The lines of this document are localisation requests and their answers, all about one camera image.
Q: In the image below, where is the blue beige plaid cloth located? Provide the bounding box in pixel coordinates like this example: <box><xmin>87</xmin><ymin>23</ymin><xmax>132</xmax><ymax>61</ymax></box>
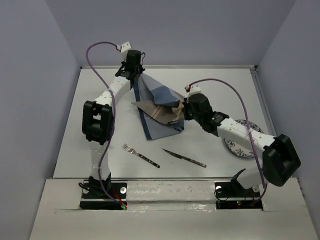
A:
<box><xmin>132</xmin><ymin>73</ymin><xmax>185</xmax><ymax>141</ymax></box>

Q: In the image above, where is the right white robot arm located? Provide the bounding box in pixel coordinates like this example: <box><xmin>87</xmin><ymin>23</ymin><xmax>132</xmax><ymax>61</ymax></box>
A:
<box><xmin>183</xmin><ymin>93</ymin><xmax>301</xmax><ymax>196</ymax></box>

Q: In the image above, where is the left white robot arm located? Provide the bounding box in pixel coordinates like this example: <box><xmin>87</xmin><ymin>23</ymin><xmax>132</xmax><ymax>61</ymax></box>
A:
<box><xmin>82</xmin><ymin>49</ymin><xmax>145</xmax><ymax>198</ymax></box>

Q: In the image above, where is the blue floral ceramic plate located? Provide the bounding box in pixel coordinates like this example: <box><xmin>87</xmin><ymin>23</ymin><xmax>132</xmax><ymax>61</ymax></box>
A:
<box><xmin>223</xmin><ymin>119</ymin><xmax>264</xmax><ymax>159</ymax></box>

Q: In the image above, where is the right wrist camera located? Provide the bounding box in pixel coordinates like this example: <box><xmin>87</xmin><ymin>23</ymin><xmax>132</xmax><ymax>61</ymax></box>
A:
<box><xmin>185</xmin><ymin>84</ymin><xmax>202</xmax><ymax>96</ymax></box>

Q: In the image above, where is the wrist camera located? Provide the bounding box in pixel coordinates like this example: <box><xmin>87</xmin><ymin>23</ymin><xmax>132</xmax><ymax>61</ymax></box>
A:
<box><xmin>116</xmin><ymin>41</ymin><xmax>132</xmax><ymax>54</ymax></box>
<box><xmin>185</xmin><ymin>84</ymin><xmax>202</xmax><ymax>96</ymax></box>

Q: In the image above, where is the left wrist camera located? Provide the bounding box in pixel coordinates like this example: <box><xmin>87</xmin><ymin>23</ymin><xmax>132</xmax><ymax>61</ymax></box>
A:
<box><xmin>116</xmin><ymin>41</ymin><xmax>132</xmax><ymax>54</ymax></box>

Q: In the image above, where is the steak knife patterned handle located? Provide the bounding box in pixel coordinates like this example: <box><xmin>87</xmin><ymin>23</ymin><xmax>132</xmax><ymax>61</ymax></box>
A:
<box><xmin>163</xmin><ymin>148</ymin><xmax>207</xmax><ymax>168</ymax></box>

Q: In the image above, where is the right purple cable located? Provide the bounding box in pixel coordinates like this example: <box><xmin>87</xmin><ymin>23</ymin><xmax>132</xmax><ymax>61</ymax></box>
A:
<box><xmin>186</xmin><ymin>78</ymin><xmax>268</xmax><ymax>207</ymax></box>

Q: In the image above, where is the purple cable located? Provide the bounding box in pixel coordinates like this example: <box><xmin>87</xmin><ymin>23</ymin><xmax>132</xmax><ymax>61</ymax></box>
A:
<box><xmin>85</xmin><ymin>41</ymin><xmax>126</xmax><ymax>208</ymax></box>
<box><xmin>186</xmin><ymin>78</ymin><xmax>268</xmax><ymax>207</ymax></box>

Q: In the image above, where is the silver fork patterned handle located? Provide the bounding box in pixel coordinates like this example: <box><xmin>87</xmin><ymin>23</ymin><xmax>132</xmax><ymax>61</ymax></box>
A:
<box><xmin>122</xmin><ymin>143</ymin><xmax>160</xmax><ymax>169</ymax></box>

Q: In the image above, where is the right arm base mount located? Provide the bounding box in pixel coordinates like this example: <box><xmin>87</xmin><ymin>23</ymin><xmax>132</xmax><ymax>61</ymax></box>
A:
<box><xmin>214</xmin><ymin>181</ymin><xmax>263</xmax><ymax>210</ymax></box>

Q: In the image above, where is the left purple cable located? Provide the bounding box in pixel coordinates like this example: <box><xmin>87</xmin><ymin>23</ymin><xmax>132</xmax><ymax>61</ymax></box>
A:
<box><xmin>85</xmin><ymin>41</ymin><xmax>126</xmax><ymax>208</ymax></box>

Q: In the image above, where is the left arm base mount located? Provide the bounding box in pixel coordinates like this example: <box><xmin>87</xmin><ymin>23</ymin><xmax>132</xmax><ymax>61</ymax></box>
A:
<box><xmin>78</xmin><ymin>180</ymin><xmax>128</xmax><ymax>211</ymax></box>

